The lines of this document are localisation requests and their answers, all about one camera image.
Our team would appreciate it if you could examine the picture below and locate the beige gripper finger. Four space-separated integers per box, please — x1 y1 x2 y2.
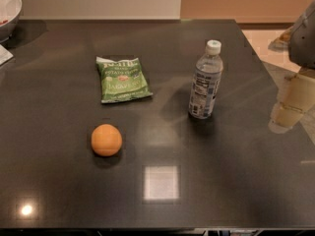
272 68 315 128

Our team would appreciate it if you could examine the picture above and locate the white bowl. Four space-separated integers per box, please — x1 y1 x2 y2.
0 0 23 42

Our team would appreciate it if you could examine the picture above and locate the green potato chips bag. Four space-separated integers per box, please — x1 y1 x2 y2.
95 57 153 103

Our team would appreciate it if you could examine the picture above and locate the clear plastic water bottle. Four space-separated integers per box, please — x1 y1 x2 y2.
188 40 223 119

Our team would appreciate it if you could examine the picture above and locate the orange fruit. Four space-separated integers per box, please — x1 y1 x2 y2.
91 124 122 156

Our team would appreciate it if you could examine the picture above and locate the white paper sheet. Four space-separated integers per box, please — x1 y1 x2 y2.
0 44 14 66

